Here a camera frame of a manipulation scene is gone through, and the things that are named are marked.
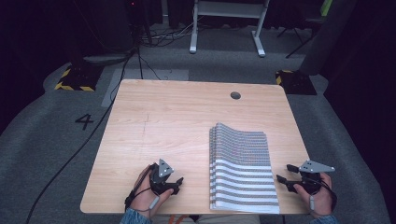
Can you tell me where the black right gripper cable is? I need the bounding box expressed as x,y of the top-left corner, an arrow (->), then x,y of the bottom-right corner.
303,175 -> 339,217

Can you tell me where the long black floor cable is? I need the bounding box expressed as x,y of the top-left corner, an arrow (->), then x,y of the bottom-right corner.
24,50 -> 134,224

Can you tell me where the bundle of floor cables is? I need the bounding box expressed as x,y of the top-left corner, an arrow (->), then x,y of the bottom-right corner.
139,17 -> 202,49

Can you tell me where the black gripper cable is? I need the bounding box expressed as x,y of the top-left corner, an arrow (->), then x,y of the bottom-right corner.
303,175 -> 339,217
123,163 -> 162,220

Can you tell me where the grey floor plate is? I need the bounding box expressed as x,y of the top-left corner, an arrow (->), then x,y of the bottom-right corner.
100,67 -> 191,108

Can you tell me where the green panel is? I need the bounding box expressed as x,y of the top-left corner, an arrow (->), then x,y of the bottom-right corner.
319,0 -> 333,17

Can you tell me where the grey white striped towel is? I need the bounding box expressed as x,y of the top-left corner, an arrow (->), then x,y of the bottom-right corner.
208,121 -> 281,215

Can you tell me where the black yellow striped stand base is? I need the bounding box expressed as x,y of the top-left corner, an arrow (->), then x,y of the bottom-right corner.
275,69 -> 318,96
53,61 -> 105,93

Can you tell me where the black tripod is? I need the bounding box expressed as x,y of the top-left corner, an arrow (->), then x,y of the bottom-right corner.
276,14 -> 323,60

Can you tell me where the person's right hand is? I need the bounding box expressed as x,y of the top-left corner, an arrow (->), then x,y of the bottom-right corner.
293,172 -> 334,217

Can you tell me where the person's left hand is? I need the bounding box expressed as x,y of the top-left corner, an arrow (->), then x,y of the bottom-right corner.
129,164 -> 175,219

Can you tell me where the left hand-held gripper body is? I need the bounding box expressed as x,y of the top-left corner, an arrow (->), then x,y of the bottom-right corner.
148,158 -> 179,195

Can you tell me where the black equipment stand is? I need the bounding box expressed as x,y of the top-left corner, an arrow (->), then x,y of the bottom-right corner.
123,0 -> 154,59

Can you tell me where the orange strap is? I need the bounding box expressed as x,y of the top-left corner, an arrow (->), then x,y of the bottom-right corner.
168,214 -> 189,224

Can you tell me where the grey curtain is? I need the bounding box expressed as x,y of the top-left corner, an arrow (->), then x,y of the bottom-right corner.
298,0 -> 359,77

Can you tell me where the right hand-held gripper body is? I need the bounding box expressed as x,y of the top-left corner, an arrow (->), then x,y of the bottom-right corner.
289,159 -> 336,196

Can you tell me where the white metal desk frame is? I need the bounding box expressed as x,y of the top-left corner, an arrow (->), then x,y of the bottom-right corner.
189,0 -> 272,58

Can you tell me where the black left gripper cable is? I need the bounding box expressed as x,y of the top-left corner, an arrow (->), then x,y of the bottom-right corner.
123,163 -> 162,220

